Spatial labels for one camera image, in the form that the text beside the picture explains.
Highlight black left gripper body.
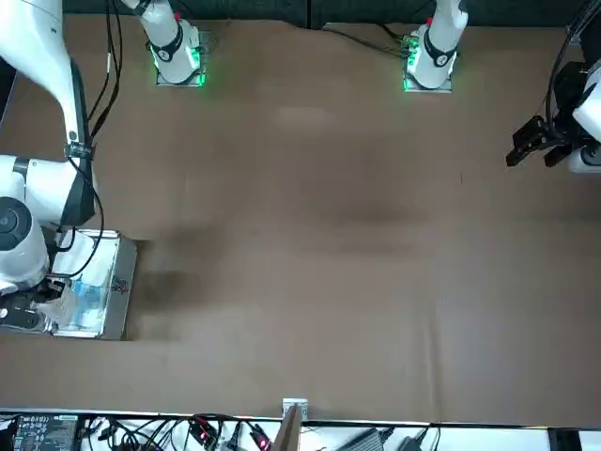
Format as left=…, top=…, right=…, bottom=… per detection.
left=547, top=60, right=591, bottom=149

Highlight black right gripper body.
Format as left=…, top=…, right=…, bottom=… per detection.
left=16, top=277, right=67, bottom=306

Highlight aluminium medical kit case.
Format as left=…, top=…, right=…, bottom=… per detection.
left=0, top=227, right=140, bottom=342

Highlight blue white mask packet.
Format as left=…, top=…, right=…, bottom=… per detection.
left=51, top=231, right=119, bottom=335

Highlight black labelled power adapter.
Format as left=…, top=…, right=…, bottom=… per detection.
left=8, top=412, right=79, bottom=451

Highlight black power strip red light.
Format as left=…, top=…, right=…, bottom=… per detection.
left=247, top=424, right=274, bottom=451
left=186, top=416, right=220, bottom=445

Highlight small black power adapter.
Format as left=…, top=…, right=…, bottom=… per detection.
left=396, top=432, right=427, bottom=451

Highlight grey power adapter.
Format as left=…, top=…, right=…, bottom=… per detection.
left=336, top=426, right=393, bottom=451

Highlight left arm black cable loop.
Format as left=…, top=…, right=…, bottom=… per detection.
left=544, top=0, right=601, bottom=137

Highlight tangled black cables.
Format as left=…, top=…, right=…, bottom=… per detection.
left=77, top=412, right=283, bottom=451

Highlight left arm base black cables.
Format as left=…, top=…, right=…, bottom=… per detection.
left=322, top=22, right=415, bottom=60

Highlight right arm black cable bundle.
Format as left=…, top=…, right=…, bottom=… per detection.
left=46, top=0, right=127, bottom=279

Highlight aluminium camera post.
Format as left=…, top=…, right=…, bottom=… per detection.
left=273, top=397, right=310, bottom=451

